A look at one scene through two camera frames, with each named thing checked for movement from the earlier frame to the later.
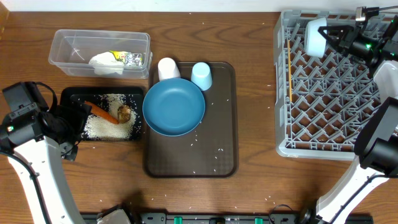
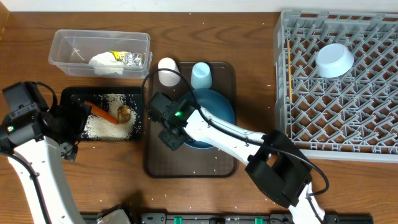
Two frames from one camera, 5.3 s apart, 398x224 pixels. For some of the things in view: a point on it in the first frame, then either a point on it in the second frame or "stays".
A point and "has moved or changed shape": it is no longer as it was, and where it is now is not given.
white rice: x=97 y=127 stays
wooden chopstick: x=290 y=73 stays
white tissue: x=106 y=63 stays
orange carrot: x=102 y=113 stays
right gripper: x=348 y=38 to x=175 y=143
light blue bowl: x=314 y=43 to x=334 y=60
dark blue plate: x=173 y=107 has moved or changed shape
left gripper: x=69 y=147 stays
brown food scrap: x=124 y=114 stays
